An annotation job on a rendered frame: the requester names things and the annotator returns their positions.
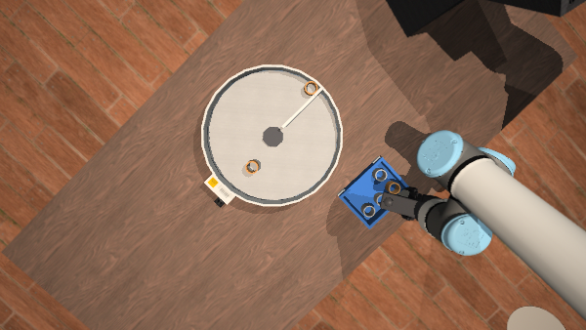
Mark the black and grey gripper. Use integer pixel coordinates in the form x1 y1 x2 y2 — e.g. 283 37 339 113
398 186 441 221

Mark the grey metal sleeve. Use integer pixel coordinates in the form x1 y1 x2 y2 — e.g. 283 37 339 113
372 168 387 182
360 203 375 218
373 192 383 206

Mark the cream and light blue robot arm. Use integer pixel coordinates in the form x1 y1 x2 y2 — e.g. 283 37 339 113
380 130 586 321

